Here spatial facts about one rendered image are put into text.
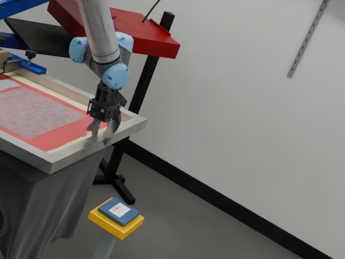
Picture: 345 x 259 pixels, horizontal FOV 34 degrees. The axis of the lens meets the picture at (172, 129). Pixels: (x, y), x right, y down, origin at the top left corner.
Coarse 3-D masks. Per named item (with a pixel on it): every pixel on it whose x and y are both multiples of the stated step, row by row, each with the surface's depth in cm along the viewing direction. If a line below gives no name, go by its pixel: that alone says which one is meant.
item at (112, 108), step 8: (104, 88) 171; (120, 88) 174; (96, 96) 173; (104, 96) 174; (112, 96) 176; (88, 104) 175; (96, 104) 174; (104, 104) 174; (112, 104) 175; (88, 112) 176; (96, 112) 175; (104, 112) 173; (112, 112) 177; (104, 120) 174
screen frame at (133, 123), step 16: (32, 80) 223; (48, 80) 220; (80, 96) 215; (128, 112) 210; (128, 128) 196; (0, 144) 164; (16, 144) 162; (80, 144) 173; (96, 144) 178; (32, 160) 161; (48, 160) 158; (64, 160) 164
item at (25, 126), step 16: (0, 112) 188; (16, 112) 191; (0, 128) 177; (16, 128) 180; (32, 128) 183; (48, 128) 186; (64, 128) 190; (32, 144) 173; (48, 144) 176; (64, 144) 179
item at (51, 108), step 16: (16, 80) 219; (0, 96) 200; (16, 96) 204; (32, 96) 208; (48, 96) 213; (32, 112) 195; (48, 112) 199; (64, 112) 203; (80, 112) 207; (80, 128) 193
